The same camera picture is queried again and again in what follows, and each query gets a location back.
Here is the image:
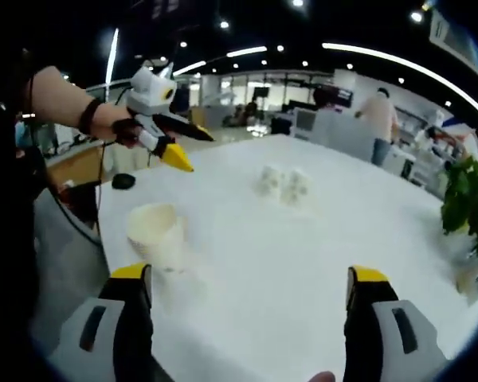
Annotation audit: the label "black display screen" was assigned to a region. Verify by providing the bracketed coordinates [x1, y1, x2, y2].
[311, 85, 355, 109]

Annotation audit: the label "short ceiling light strip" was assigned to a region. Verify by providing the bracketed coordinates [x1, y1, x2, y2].
[104, 27, 120, 87]
[225, 45, 268, 59]
[171, 60, 208, 76]

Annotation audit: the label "small clear glass jar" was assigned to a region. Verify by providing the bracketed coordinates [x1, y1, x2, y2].
[455, 254, 478, 296]

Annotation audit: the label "white box machine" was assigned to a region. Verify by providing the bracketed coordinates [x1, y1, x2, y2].
[293, 107, 320, 141]

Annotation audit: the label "black cable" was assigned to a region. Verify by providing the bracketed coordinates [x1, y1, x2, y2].
[33, 157, 103, 246]

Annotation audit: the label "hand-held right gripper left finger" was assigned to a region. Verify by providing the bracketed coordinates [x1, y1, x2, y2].
[49, 262, 172, 382]

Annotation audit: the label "black round object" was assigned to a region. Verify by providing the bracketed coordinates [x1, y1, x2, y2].
[110, 173, 136, 191]

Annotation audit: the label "dark wrist bracelet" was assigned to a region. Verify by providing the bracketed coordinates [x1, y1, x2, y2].
[78, 98, 104, 135]

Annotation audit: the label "long curved ceiling light strip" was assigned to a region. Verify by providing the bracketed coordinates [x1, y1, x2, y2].
[321, 41, 478, 124]

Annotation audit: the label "brown wooden counter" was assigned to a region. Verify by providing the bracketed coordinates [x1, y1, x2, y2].
[45, 141, 119, 186]

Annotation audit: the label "white table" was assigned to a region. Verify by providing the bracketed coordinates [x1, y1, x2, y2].
[97, 133, 478, 382]

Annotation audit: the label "white storage shelving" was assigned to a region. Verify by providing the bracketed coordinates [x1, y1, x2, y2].
[390, 107, 475, 188]

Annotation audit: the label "ceiling spot lights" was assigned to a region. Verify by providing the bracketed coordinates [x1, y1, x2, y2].
[178, 0, 453, 108]

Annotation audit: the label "ceiling air conditioner vent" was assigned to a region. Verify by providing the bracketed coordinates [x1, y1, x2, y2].
[428, 7, 469, 53]

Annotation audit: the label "person's left hand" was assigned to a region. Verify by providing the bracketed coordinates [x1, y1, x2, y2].
[93, 103, 144, 147]

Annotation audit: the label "potted green plant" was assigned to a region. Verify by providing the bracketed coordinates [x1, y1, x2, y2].
[439, 154, 478, 258]

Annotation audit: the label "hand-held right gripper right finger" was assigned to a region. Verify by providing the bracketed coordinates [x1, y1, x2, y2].
[342, 266, 449, 382]

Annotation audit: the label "person's dark clothing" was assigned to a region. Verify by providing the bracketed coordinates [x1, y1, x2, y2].
[0, 51, 51, 319]

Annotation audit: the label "cluster of white paper cups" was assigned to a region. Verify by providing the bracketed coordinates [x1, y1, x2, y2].
[253, 164, 314, 210]

